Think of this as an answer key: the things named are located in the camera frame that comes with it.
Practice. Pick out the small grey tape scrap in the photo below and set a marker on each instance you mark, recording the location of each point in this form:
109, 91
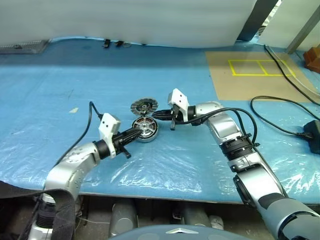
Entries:
73, 110

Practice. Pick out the grey cylinder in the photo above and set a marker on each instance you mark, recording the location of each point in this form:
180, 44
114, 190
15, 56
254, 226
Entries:
125, 220
195, 216

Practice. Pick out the white foam board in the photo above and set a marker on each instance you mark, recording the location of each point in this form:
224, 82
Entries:
125, 17

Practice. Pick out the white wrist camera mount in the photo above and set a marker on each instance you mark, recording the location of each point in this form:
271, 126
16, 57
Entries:
107, 125
178, 97

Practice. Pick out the brown wooden block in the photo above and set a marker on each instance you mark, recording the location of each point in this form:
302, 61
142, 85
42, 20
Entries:
312, 60

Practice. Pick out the blue plastic table sheet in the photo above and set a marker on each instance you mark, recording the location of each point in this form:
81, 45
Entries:
50, 87

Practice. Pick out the clear plastic tube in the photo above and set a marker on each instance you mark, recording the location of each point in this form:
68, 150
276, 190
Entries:
300, 80

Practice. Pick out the small dark part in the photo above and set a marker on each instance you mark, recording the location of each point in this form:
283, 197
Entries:
143, 44

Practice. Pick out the round toothed motor disc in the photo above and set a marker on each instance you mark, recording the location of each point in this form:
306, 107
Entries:
136, 107

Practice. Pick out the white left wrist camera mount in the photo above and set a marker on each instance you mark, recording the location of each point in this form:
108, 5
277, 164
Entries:
107, 125

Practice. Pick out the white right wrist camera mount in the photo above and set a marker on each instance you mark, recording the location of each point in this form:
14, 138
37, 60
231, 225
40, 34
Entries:
178, 97

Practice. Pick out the aluminium profile post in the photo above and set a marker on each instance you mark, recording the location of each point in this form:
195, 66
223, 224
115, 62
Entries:
305, 30

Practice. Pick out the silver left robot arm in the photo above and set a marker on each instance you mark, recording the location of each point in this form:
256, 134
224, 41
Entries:
72, 170

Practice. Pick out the grey metal mesh tray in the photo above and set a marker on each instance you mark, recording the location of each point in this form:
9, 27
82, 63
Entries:
25, 47

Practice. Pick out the silver motor base copper windings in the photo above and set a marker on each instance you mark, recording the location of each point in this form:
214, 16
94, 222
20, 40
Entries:
148, 130

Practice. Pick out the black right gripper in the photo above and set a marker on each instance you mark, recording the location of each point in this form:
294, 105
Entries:
175, 115

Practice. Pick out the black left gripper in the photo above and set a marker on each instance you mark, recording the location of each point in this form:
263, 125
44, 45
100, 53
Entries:
120, 141

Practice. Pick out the grey rounded robot torso shell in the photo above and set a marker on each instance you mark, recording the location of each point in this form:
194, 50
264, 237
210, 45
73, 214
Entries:
150, 233

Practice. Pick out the small black clip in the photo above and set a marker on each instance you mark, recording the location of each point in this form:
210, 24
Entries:
106, 43
119, 44

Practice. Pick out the brown cardboard sheet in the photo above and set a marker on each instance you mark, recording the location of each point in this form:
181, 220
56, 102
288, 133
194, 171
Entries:
225, 82

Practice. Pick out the dark grey panel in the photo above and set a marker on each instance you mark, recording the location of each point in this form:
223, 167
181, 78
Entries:
250, 22

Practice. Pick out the black power adapter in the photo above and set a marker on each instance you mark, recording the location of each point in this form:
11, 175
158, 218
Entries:
313, 135

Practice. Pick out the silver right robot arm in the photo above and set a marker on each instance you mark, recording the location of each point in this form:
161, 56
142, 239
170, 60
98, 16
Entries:
225, 127

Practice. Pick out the white panel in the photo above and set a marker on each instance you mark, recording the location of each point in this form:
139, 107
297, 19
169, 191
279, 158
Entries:
280, 30

